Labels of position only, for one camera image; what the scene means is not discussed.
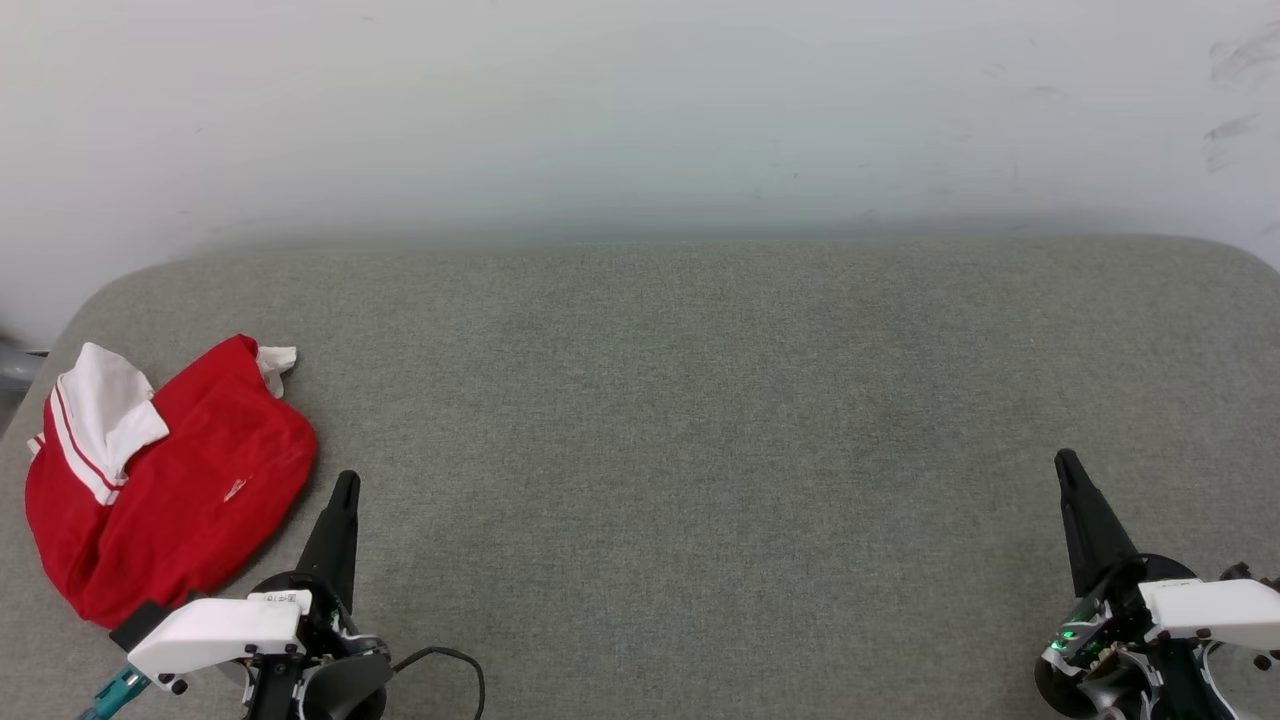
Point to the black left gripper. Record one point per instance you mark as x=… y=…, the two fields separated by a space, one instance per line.
x=285 y=590

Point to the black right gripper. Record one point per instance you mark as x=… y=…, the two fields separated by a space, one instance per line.
x=1110 y=640

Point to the red and white jersey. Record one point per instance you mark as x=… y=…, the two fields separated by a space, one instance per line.
x=200 y=470

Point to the grey fabric sofa seat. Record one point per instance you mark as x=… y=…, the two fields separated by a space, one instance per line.
x=700 y=450

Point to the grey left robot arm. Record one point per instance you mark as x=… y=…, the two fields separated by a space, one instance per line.
x=345 y=690

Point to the grey metal frame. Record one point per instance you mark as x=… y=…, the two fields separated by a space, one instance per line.
x=15 y=368

